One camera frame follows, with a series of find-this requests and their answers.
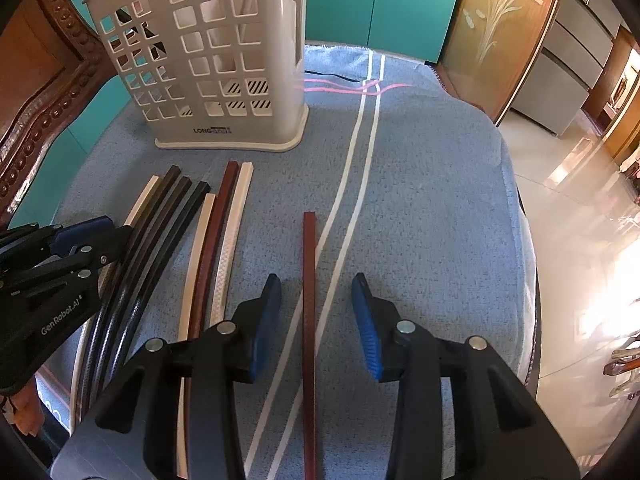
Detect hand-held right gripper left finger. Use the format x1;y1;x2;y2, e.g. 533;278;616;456
90;274;282;480

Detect wood framed etched glass door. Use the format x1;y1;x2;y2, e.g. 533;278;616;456
440;0;571;126

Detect blue striped towel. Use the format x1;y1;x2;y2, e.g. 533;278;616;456
10;42;538;480

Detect beige plastic utensil holder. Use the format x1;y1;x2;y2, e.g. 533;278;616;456
82;0;310;151

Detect black chopstick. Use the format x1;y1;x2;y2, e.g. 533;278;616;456
100;182;211;396

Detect dark brown chopstick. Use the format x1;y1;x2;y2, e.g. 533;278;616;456
80;165;182;411
90;176;195;406

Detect wooden door frame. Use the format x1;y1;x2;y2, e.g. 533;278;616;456
582;25;640;161

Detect white chopstick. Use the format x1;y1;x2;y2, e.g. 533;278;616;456
207;161;256;328
70;175;161;426
176;192;217;480

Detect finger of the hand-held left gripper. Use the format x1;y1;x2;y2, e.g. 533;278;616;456
0;216;133;267
0;252;101;311

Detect person's left hand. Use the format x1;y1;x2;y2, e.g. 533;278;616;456
7;387;35;436

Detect carved wooden chair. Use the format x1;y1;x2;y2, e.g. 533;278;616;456
0;0;151;226

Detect reddish brown chopstick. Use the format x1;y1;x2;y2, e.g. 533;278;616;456
301;211;322;480
187;161;240;346

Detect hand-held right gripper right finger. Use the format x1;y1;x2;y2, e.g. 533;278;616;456
351;272;581;480

